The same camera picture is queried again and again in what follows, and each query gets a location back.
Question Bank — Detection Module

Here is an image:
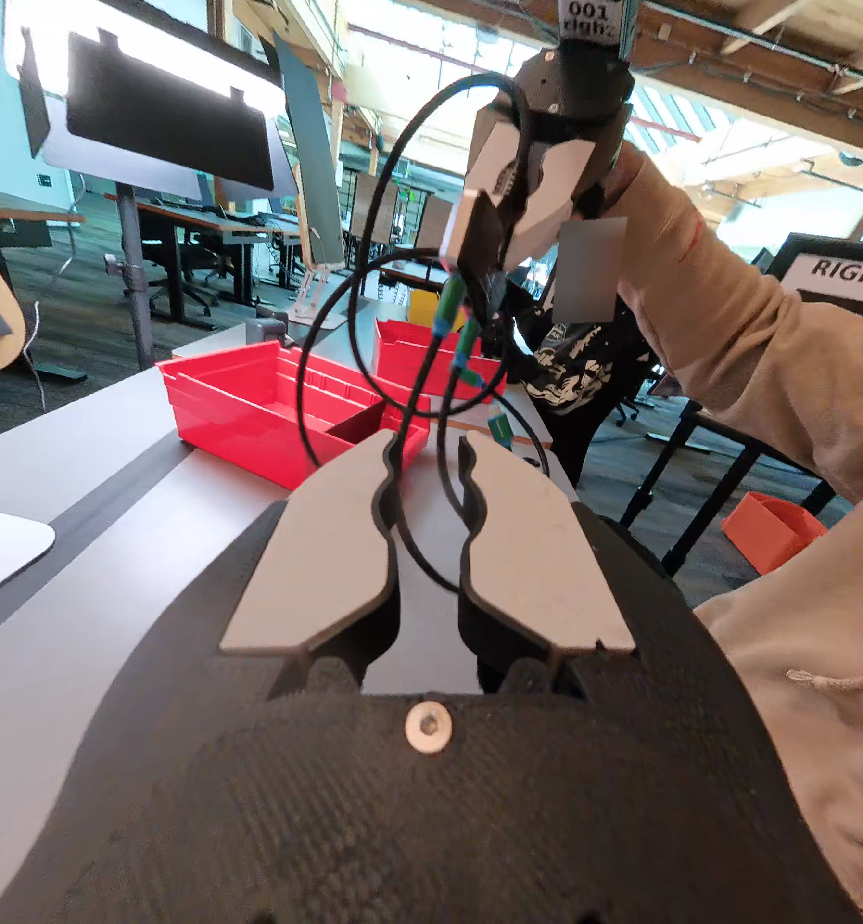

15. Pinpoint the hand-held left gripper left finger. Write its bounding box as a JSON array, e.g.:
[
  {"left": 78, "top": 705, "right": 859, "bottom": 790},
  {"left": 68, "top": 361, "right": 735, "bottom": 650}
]
[{"left": 219, "top": 429, "right": 401, "bottom": 658}]

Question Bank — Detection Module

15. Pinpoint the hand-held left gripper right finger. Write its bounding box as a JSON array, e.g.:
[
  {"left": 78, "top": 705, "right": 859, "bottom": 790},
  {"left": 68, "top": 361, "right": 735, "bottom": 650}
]
[{"left": 459, "top": 430, "right": 637, "bottom": 659}]

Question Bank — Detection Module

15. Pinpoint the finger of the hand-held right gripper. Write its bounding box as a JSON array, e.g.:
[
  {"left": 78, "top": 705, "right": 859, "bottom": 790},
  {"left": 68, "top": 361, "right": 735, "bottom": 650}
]
[
  {"left": 502, "top": 137, "right": 597, "bottom": 274},
  {"left": 465, "top": 107, "right": 528, "bottom": 212}
]

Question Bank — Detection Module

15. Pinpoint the black braided hdmi cable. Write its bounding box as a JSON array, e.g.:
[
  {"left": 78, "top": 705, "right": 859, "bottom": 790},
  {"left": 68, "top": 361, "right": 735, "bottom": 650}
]
[{"left": 346, "top": 72, "right": 541, "bottom": 420}]

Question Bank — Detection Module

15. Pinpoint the black cable with green plug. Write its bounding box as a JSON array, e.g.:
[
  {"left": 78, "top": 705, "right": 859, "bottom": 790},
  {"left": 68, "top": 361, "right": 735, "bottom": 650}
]
[
  {"left": 435, "top": 316, "right": 486, "bottom": 521},
  {"left": 485, "top": 390, "right": 551, "bottom": 481}
]

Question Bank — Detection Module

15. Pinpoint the thin black cable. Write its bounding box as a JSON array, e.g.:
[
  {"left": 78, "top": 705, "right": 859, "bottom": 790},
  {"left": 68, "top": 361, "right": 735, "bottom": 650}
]
[{"left": 296, "top": 247, "right": 443, "bottom": 470}]

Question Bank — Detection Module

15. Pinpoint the red plastic bin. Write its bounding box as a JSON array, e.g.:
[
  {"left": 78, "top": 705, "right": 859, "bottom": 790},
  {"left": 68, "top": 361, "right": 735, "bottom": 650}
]
[
  {"left": 156, "top": 339, "right": 432, "bottom": 493},
  {"left": 372, "top": 318, "right": 510, "bottom": 401}
]

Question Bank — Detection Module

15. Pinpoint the yellow plastic bin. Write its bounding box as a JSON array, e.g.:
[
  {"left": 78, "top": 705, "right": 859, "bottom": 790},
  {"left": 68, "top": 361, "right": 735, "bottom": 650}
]
[{"left": 405, "top": 289, "right": 469, "bottom": 333}]

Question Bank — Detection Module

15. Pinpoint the dark tilted panel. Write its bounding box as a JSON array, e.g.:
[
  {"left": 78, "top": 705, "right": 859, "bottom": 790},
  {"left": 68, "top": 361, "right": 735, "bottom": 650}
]
[{"left": 273, "top": 32, "right": 347, "bottom": 270}]

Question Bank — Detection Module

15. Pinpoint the orange box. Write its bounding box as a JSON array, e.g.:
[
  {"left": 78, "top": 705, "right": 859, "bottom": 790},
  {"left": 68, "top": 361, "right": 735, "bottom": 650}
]
[{"left": 720, "top": 491, "right": 829, "bottom": 576}]

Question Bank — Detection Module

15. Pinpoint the black framed marker sign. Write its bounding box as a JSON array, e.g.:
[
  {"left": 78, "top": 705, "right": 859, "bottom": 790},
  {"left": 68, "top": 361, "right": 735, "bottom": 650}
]
[{"left": 763, "top": 232, "right": 863, "bottom": 323}]

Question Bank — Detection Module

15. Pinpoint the person's beige hoodie torso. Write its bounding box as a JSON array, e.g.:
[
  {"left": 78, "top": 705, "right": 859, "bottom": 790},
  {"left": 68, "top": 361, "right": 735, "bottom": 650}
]
[{"left": 691, "top": 462, "right": 863, "bottom": 924}]

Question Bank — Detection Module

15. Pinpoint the white rounded pad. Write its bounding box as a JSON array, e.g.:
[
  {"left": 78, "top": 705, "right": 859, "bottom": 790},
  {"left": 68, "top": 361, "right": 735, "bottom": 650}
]
[{"left": 0, "top": 505, "right": 57, "bottom": 607}]

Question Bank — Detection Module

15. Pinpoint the black office desk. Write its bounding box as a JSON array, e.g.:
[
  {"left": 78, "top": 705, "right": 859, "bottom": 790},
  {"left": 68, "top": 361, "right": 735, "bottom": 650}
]
[{"left": 105, "top": 189, "right": 310, "bottom": 327}]

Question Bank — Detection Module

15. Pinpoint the silver backed monitor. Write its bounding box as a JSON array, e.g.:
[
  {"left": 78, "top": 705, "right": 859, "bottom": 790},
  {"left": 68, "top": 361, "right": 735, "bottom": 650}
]
[{"left": 4, "top": 0, "right": 301, "bottom": 203}]

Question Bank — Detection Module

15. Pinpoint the grey stand pole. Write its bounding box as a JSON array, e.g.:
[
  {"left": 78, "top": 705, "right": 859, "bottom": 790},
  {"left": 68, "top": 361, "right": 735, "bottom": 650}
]
[{"left": 103, "top": 182, "right": 157, "bottom": 371}]

